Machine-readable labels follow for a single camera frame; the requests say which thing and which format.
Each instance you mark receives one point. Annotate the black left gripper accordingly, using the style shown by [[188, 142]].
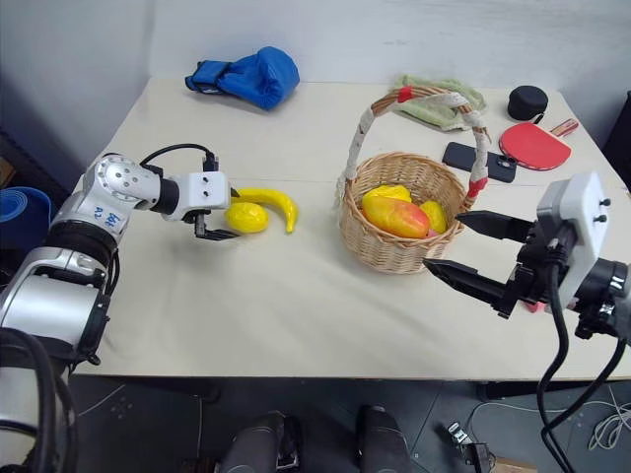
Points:
[[199, 222]]

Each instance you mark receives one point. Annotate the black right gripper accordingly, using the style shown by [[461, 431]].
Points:
[[535, 276]]

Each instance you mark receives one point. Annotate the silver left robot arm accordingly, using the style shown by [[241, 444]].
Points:
[[74, 231]]

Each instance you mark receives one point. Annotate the yellow banana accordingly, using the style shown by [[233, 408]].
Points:
[[276, 199]]

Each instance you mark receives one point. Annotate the small yellow lemon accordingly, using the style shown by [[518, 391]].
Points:
[[435, 216]]

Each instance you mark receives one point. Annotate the small red object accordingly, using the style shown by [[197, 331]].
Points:
[[533, 307]]

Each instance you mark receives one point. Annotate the red yellow mango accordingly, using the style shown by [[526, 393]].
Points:
[[399, 219]]

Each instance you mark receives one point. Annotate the black smartphone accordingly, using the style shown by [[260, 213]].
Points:
[[461, 155]]

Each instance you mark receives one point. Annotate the yellow fruit behind mango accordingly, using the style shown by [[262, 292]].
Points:
[[392, 192]]

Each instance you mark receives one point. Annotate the red table tennis paddle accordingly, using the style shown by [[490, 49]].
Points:
[[535, 145]]

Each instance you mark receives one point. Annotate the blue boxing glove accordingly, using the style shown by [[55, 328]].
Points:
[[261, 74]]

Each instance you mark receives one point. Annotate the green towel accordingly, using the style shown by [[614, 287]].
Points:
[[434, 115]]

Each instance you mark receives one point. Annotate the black round case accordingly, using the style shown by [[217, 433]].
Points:
[[526, 101]]

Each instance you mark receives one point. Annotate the black device on floor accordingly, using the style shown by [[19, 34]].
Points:
[[470, 446]]

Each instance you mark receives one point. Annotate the blue rolled mat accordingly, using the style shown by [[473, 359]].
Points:
[[22, 217]]

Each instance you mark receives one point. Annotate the dark rounded shape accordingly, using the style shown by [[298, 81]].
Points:
[[384, 438], [259, 443]]

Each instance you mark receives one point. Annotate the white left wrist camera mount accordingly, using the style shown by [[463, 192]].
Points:
[[204, 189]]

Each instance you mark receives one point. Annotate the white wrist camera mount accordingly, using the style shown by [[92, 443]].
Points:
[[204, 189], [584, 217]]

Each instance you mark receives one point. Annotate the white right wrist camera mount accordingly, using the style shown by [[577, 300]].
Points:
[[584, 217]]

